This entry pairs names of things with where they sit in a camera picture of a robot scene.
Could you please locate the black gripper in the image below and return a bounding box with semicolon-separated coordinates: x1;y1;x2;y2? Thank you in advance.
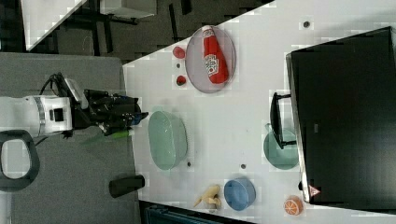
72;90;149;136

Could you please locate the green plastic strainer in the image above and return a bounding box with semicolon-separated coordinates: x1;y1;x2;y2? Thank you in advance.
148;106;188;171

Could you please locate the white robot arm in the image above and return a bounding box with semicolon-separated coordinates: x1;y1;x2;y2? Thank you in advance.
1;90;149;137

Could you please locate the dark red toy strawberry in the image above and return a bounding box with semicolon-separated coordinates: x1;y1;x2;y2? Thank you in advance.
177;76;187;86

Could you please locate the black cylinder table clamp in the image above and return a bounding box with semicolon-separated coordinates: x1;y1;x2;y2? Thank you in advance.
108;175;146;198

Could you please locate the light red toy strawberry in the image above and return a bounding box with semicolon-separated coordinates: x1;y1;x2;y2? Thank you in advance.
173;47;186;59

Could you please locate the grey round plate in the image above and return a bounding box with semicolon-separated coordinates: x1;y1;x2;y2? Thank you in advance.
185;25;236;93

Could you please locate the red ketchup bottle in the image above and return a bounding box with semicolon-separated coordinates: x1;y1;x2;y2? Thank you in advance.
202;25;229;84

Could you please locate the yellow toy banana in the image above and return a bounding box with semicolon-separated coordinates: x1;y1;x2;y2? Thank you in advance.
193;185;221;207

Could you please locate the blue cup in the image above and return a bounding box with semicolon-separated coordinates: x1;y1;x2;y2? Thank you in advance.
224;176;256;211

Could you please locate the white side table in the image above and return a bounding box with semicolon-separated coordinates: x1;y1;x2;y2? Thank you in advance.
21;0;88;51

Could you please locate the green slotted spatula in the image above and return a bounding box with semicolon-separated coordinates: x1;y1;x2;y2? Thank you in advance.
263;123;299;170

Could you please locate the orange slice toy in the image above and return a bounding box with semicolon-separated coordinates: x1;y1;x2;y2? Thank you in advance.
283;195;304;216

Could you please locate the black toaster oven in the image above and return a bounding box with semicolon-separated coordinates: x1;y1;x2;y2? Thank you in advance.
286;26;396;214

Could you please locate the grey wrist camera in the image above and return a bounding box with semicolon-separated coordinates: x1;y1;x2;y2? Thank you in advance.
65;78;89;109

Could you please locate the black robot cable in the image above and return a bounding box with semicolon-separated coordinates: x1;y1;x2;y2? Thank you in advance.
38;72;68;97

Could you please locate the blue frame rail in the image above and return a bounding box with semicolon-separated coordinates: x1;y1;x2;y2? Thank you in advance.
145;206;221;224

